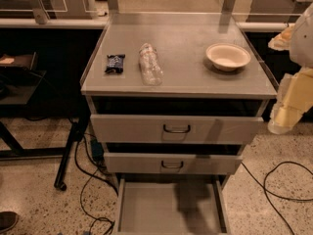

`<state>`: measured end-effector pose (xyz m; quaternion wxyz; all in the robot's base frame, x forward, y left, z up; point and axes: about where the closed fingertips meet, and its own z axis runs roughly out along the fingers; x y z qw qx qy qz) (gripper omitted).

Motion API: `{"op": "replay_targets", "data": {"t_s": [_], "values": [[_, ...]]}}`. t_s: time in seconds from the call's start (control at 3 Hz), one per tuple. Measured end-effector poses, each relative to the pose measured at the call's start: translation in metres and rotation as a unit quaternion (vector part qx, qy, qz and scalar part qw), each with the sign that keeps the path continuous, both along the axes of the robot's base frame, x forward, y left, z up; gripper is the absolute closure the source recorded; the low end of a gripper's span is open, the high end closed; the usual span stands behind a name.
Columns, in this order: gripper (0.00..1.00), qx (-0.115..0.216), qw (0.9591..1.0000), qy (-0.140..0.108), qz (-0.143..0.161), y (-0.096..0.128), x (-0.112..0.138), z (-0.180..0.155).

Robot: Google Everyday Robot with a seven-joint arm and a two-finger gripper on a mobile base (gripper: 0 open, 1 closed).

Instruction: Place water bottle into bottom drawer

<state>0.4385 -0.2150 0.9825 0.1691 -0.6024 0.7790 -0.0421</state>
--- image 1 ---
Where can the grey top drawer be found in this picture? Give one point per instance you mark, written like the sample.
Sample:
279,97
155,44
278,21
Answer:
174,129

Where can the black power adapter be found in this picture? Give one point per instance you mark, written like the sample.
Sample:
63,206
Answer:
96,150

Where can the grey drawer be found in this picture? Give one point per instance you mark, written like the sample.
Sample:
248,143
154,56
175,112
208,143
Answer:
174,129
172,163
191,206

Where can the dark shoe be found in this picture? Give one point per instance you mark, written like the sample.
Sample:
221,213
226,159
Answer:
8,219

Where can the clear plastic water bottle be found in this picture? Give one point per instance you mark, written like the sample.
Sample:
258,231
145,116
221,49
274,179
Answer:
151,71

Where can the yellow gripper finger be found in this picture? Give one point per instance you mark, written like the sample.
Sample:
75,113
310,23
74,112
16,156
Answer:
294,99
282,41

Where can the black table frame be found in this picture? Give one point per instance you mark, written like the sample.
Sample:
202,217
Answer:
37,119

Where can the grey drawer cabinet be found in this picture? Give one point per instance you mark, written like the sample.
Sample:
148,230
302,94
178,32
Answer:
191,85

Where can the white paper bowl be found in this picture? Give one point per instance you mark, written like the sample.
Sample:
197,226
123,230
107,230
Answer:
227,57

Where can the dark blue snack bar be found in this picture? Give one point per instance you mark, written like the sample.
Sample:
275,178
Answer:
115,63

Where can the grey bottom drawer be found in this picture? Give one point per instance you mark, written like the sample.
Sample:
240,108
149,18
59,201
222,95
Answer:
191,206

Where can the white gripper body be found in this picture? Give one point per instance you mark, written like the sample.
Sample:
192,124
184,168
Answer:
303,41

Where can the grey middle drawer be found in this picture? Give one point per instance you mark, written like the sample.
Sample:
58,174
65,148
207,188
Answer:
172,163

